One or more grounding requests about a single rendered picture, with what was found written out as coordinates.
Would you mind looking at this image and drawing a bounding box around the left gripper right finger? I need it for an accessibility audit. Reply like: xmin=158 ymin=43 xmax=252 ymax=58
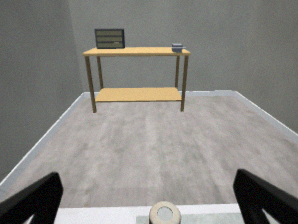
xmin=233 ymin=169 xmax=298 ymax=224

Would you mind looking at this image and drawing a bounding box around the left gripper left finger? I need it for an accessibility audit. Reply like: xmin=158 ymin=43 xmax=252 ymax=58
xmin=0 ymin=172 xmax=63 ymax=224

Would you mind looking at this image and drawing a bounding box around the grey flat plate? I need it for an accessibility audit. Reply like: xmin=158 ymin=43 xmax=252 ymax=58
xmin=136 ymin=211 xmax=278 ymax=224

